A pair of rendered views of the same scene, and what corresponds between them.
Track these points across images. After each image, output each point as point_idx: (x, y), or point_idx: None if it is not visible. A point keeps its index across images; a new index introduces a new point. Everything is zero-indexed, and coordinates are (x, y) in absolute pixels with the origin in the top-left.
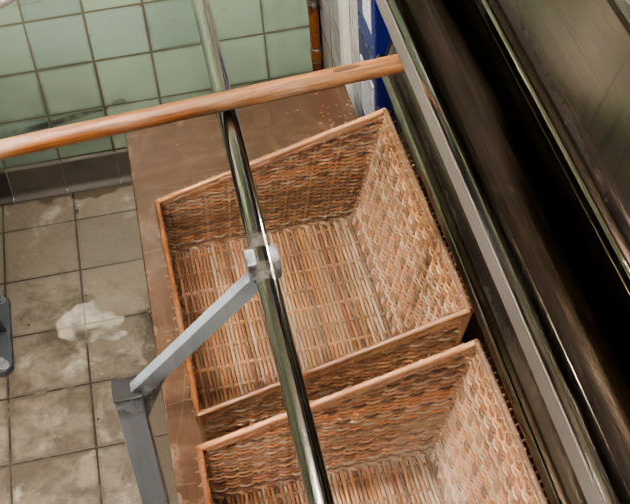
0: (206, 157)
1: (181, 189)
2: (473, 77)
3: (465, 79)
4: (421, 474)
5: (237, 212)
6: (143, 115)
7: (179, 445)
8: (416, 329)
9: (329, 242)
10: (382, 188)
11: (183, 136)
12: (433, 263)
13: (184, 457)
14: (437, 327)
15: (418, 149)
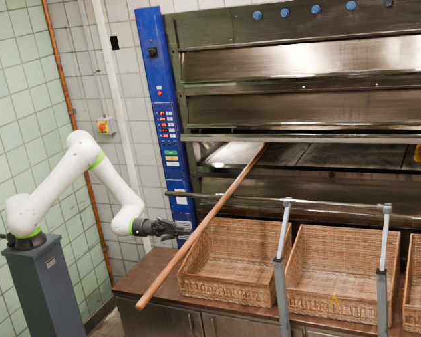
0: (151, 277)
1: (181, 265)
2: None
3: None
4: None
5: (192, 269)
6: (222, 200)
7: (257, 311)
8: (287, 233)
9: (214, 265)
10: (222, 236)
11: (136, 279)
12: (265, 229)
13: (262, 311)
14: (289, 231)
15: (242, 204)
